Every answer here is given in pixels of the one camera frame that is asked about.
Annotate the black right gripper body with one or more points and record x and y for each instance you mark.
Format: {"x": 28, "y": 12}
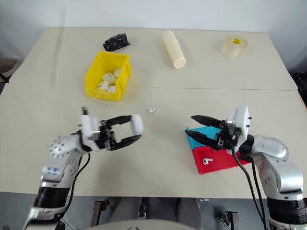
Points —
{"x": 226, "y": 139}

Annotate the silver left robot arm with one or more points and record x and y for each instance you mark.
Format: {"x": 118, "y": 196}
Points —
{"x": 60, "y": 148}

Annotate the brown metal bracket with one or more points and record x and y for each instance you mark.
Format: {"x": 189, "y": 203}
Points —
{"x": 230, "y": 218}
{"x": 99, "y": 213}

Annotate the black rolled plastic bag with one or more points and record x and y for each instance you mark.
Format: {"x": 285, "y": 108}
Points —
{"x": 116, "y": 43}

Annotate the yellow plastic bin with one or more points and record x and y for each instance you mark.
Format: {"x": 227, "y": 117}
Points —
{"x": 96, "y": 64}

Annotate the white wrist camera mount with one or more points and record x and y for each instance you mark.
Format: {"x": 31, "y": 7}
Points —
{"x": 88, "y": 124}
{"x": 241, "y": 119}

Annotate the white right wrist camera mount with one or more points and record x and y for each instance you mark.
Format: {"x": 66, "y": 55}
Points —
{"x": 241, "y": 119}

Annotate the white earbud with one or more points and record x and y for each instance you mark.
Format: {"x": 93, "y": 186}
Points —
{"x": 206, "y": 161}
{"x": 151, "y": 110}

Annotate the translucent tape roll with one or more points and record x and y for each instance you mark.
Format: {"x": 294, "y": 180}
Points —
{"x": 233, "y": 46}

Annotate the cream paper cup stack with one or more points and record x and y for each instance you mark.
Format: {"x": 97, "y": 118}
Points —
{"x": 175, "y": 50}

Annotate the red plastic tray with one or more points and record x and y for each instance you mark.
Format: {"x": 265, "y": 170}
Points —
{"x": 216, "y": 166}

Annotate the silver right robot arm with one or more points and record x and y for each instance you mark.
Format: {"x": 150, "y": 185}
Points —
{"x": 271, "y": 146}

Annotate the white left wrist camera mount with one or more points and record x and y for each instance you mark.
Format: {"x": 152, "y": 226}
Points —
{"x": 88, "y": 124}

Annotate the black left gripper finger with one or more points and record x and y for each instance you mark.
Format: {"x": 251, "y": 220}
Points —
{"x": 127, "y": 141}
{"x": 120, "y": 120}

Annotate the dark round stool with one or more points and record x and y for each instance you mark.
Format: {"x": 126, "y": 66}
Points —
{"x": 6, "y": 62}

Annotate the grey rounded shape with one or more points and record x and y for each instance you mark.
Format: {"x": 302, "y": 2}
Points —
{"x": 177, "y": 208}
{"x": 127, "y": 209}

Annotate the blue plastic tray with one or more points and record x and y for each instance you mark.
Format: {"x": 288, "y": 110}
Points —
{"x": 207, "y": 131}

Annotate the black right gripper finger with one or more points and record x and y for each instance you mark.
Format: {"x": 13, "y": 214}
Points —
{"x": 201, "y": 138}
{"x": 207, "y": 121}

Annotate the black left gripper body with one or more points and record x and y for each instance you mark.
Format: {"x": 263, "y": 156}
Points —
{"x": 105, "y": 139}

